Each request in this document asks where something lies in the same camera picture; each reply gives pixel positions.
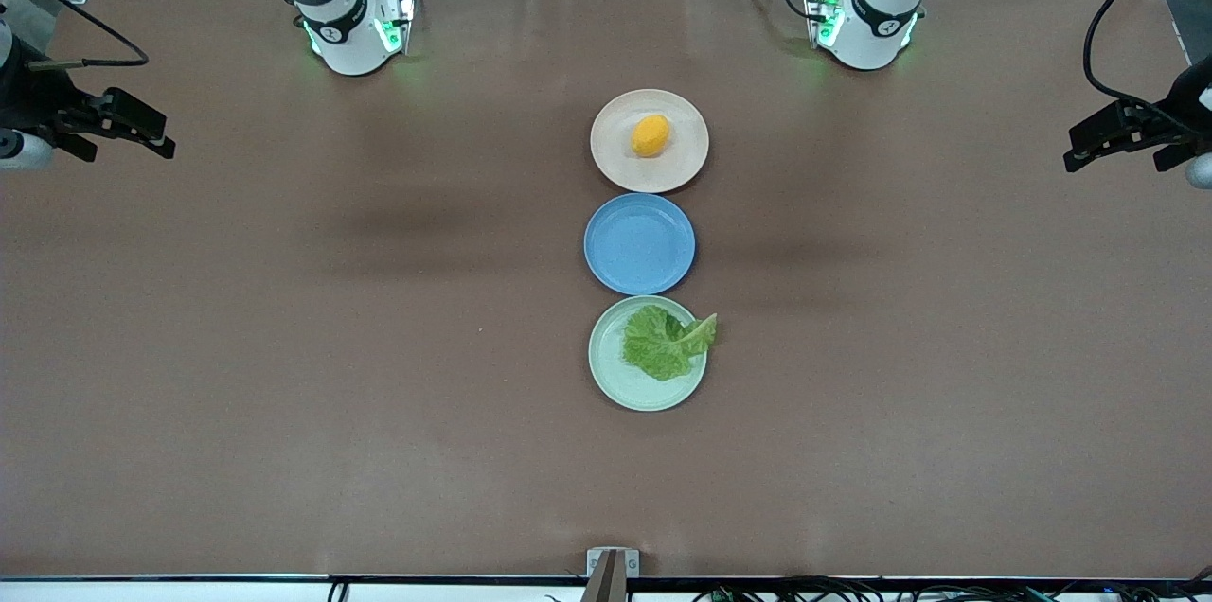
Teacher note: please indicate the small metal bracket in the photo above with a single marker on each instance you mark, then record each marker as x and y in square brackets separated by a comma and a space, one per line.
[595, 562]

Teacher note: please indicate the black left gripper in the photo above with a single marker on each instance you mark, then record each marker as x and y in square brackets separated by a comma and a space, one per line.
[1180, 108]

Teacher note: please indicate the green lettuce leaf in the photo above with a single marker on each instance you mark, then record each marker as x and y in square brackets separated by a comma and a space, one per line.
[658, 346]

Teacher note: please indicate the yellow lemon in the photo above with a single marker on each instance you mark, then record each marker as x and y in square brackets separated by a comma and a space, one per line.
[650, 135]

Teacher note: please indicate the pale green round plate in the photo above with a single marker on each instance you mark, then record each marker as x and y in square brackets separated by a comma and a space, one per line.
[615, 384]

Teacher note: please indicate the brown table cover sheet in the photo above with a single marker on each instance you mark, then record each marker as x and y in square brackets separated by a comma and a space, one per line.
[284, 441]

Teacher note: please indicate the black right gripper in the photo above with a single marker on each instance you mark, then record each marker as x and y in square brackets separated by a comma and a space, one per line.
[33, 102]

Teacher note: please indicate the beige round plate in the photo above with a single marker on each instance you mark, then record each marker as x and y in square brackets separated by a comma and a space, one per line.
[615, 167]

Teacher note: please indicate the blue round plate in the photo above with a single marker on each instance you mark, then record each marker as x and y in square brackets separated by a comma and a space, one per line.
[639, 244]

